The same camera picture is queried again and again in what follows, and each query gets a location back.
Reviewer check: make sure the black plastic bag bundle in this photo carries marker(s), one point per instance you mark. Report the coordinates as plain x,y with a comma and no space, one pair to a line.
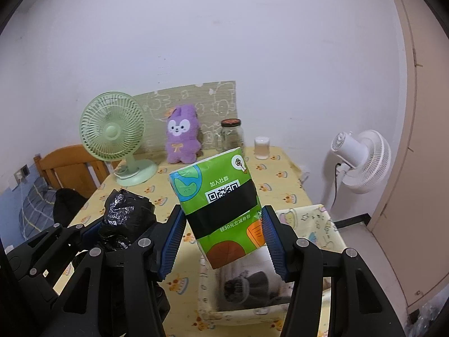
127,216

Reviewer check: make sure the cotton swab container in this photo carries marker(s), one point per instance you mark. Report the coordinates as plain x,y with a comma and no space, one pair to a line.
261,147

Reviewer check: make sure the cartoon print cardboard board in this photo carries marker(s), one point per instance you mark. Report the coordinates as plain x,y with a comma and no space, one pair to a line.
213,101

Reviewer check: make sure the dark brown drawstring pouch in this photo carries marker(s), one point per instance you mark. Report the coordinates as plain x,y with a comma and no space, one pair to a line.
251,290

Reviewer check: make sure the cartoon fabric storage box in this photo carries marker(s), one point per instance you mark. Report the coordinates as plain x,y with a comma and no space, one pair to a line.
311,222

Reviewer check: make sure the green tissue pack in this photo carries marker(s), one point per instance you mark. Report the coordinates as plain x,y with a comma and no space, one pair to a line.
220,201

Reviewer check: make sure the purple plush toy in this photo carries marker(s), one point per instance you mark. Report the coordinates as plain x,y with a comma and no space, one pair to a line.
182,144

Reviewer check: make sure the blue plaid bedding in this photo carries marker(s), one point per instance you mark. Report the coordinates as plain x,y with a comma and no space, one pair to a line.
36,211

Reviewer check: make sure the green desk fan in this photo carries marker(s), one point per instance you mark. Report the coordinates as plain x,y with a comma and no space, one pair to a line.
111,129

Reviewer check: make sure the black clothing on bed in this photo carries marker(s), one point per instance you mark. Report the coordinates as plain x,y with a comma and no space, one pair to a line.
67,204

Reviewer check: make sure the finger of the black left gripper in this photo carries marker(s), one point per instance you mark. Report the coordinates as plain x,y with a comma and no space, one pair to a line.
55,253
153,237

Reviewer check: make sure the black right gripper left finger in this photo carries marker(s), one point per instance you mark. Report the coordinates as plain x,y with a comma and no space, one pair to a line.
118,293

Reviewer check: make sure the white standing fan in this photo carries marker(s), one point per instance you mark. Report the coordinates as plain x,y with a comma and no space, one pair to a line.
356,169

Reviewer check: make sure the wall power socket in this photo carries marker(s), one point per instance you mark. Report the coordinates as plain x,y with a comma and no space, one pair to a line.
21,175

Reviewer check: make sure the plastic bags on floor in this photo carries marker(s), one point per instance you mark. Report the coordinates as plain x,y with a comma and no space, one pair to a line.
430,319

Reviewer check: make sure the beige door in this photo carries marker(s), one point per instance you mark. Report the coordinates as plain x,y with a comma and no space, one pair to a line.
410,222

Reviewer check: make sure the glass jar with lid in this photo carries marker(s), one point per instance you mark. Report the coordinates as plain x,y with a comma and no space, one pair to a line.
230,135

